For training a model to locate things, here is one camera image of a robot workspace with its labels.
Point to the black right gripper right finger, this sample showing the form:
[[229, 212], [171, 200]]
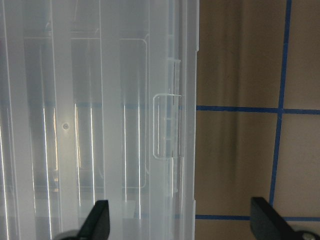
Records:
[[266, 223]]

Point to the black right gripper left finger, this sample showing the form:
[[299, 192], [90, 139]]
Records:
[[97, 223]]

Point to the clear plastic box lid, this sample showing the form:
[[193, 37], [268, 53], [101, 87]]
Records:
[[98, 102]]

